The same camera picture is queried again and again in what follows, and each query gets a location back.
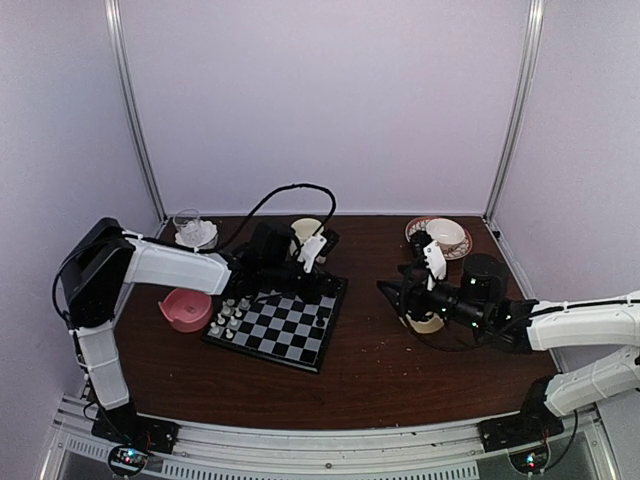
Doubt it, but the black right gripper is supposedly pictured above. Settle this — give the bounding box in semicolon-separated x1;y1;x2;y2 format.
377;263;488;333

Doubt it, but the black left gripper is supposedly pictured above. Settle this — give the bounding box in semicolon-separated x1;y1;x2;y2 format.
261;261;341;305

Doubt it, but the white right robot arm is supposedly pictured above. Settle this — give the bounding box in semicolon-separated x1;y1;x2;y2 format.
377;254;639;442

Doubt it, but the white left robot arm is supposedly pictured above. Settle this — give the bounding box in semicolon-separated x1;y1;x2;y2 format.
52;217;344;444

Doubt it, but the cream bowl of black pieces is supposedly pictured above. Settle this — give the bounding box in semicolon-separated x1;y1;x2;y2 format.
406;312;444;335

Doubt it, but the black and white chessboard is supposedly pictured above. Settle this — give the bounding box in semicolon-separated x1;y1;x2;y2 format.
201;277;348;374

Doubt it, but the white ribbed ceramic mug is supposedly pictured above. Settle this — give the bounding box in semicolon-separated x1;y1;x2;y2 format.
289;217;324;259

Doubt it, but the floral patterned saucer plate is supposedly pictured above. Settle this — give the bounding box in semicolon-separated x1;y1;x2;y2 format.
404;217;473;261

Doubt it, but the white ceramic cup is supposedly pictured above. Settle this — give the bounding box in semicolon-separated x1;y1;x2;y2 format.
426;218;466;250

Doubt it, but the pink bowl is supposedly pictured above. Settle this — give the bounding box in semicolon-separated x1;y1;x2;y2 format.
158;288;213;334

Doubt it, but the clear glass cup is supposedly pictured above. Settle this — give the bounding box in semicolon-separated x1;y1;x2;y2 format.
173;208;201;239

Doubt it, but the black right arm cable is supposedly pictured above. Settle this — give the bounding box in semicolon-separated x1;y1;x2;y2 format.
399;259;531;351

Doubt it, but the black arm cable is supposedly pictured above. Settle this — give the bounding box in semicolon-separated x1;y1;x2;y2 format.
219;183;337;251
399;259;531;351

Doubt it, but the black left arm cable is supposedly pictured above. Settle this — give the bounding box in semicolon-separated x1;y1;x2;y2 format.
219;183;337;251

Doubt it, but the aluminium front rail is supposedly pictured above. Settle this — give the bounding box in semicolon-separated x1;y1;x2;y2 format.
35;389;624;479

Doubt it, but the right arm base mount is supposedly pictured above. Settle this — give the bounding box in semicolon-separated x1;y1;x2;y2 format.
478;413;564;475

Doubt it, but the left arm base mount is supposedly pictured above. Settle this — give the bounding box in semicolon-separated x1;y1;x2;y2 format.
91;414;179;477

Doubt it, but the aluminium frame post right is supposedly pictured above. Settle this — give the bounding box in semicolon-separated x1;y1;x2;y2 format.
483;0;545;225

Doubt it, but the aluminium frame post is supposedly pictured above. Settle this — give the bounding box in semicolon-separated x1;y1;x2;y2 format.
483;0;545;225
104;0;167;223

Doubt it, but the aluminium frame post left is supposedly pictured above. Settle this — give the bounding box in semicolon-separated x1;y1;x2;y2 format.
104;0;167;223

